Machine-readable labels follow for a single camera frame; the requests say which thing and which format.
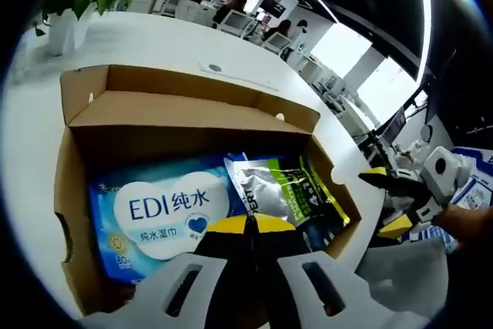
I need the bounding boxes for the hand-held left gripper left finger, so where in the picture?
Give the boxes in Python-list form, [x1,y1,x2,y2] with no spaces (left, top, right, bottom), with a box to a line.
[80,215,263,329]

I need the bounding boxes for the blue wet wipes soft packet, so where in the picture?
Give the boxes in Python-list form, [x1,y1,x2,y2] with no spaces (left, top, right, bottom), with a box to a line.
[88,153,251,282]

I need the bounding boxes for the long ceiling light strip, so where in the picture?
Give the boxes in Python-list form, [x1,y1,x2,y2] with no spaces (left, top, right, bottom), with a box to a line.
[414,0,433,79]

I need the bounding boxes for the brown cardboard shoe box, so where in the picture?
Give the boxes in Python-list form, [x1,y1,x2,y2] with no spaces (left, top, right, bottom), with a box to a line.
[53,63,363,317]

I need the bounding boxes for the grey mesh office chair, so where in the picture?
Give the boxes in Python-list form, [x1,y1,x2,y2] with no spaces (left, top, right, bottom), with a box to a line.
[356,236,451,311]

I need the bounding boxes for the person's right hand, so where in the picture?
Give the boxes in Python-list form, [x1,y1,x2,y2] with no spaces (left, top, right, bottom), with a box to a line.
[433,203,481,247]

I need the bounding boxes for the white office chair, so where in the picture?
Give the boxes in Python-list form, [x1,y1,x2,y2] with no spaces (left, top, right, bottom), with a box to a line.
[263,31,293,56]
[217,10,255,39]

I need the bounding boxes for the wall poster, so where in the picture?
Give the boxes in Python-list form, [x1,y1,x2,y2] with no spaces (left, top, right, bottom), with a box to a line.
[446,146,493,210]

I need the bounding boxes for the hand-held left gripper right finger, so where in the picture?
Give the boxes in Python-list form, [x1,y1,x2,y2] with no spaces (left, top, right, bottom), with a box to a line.
[252,215,431,329]

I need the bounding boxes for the silver green foil pouch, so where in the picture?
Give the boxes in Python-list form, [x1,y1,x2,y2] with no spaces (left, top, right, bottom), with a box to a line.
[224,154,351,230]

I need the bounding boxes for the table cable cover with grommet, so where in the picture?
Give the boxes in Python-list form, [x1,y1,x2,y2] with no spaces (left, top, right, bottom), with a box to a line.
[198,61,281,92]

